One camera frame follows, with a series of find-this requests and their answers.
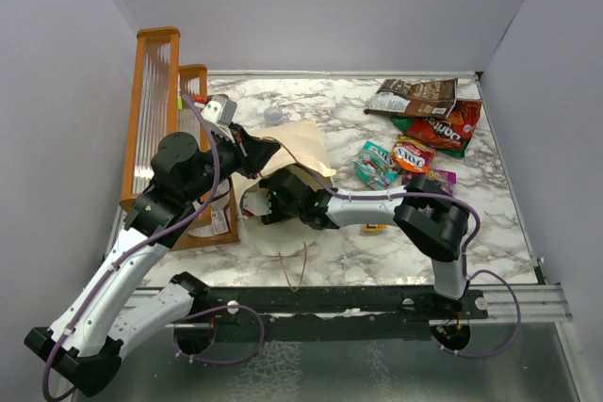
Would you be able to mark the orange snack packet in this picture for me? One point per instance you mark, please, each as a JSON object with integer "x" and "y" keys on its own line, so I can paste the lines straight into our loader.
{"x": 412, "y": 155}

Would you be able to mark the brown snack packet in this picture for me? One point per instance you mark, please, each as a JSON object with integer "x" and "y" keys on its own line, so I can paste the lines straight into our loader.
{"x": 397, "y": 98}

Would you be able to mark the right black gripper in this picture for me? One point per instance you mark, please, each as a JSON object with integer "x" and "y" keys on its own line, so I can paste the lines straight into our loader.
{"x": 275, "y": 216}

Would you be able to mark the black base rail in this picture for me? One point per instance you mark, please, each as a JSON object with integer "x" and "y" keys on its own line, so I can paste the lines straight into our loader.
{"x": 320, "y": 313}

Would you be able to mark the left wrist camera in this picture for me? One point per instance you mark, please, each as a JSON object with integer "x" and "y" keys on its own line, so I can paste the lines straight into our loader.
{"x": 218, "y": 113}

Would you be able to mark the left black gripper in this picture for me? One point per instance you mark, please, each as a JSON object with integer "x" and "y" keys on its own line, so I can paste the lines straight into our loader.
{"x": 252, "y": 152}

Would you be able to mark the teal snack packet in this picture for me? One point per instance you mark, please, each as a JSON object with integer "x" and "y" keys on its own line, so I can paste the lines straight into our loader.
{"x": 375, "y": 166}

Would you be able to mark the magenta snack packet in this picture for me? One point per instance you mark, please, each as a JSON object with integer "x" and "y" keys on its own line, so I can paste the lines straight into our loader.
{"x": 446, "y": 180}

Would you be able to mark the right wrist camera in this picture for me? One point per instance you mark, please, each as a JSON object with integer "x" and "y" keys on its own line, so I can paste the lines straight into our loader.
{"x": 255, "y": 203}

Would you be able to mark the red snack packet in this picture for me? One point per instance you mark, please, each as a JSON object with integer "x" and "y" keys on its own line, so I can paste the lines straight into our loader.
{"x": 450, "y": 133}

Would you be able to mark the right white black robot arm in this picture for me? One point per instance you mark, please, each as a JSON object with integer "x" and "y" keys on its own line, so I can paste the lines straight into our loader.
{"x": 435, "y": 222}

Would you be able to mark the wooden tiered display rack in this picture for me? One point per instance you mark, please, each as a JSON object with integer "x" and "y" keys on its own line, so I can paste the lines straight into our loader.
{"x": 156, "y": 110}

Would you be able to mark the beige paper bag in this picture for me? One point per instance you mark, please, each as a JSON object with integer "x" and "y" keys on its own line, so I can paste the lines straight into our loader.
{"x": 268, "y": 254}

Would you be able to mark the yellow candy packet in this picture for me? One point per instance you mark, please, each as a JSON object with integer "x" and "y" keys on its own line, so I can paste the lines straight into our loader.
{"x": 374, "y": 228}

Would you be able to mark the green crisps bag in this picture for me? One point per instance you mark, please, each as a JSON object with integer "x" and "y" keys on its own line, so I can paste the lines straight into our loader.
{"x": 400, "y": 123}

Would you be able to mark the red white label card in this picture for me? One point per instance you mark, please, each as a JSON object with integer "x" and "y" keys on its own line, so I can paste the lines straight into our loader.
{"x": 219, "y": 222}

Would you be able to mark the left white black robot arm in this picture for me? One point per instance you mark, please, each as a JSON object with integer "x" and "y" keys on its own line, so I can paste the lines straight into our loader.
{"x": 89, "y": 342}

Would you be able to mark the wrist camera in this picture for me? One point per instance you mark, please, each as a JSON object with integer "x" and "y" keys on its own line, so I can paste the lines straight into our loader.
{"x": 218, "y": 113}
{"x": 255, "y": 203}

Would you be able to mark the small clear plastic cup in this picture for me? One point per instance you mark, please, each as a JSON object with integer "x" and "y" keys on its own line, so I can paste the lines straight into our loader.
{"x": 273, "y": 116}

